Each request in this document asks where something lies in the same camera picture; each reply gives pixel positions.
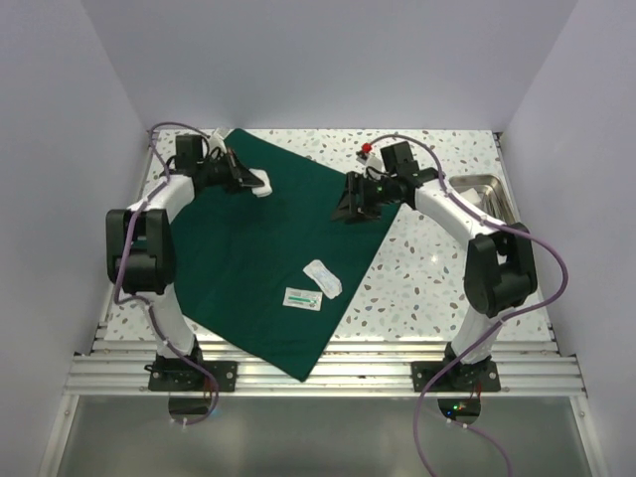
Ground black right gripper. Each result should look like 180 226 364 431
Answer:
331 171 398 226

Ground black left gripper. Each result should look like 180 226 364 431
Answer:
198 148 264 195

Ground white gauze pad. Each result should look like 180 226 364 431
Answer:
460 188 482 209
249 168 273 198

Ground white crinkled sterile pouch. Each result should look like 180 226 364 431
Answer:
303 259 343 299

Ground green striped white packet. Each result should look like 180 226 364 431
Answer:
282 287 323 312

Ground stainless steel tray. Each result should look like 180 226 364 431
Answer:
449 174 517 225

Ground straight steel tweezers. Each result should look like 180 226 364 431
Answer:
485 194 515 224

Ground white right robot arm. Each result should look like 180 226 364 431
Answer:
331 141 538 391

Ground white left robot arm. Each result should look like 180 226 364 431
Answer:
105 131 272 391

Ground dark green surgical cloth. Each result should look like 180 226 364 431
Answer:
171 129 398 382

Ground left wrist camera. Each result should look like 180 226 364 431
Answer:
173 133 228 172

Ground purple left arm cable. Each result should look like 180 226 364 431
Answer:
112 121 220 428

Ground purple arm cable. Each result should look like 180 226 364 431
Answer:
370 132 570 477
112 121 220 428

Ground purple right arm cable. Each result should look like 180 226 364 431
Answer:
370 132 570 477

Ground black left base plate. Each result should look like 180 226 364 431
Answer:
144 357 239 393

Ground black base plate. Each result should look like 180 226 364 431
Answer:
144 357 239 393
410 360 502 393

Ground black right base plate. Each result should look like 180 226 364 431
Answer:
410 360 502 393

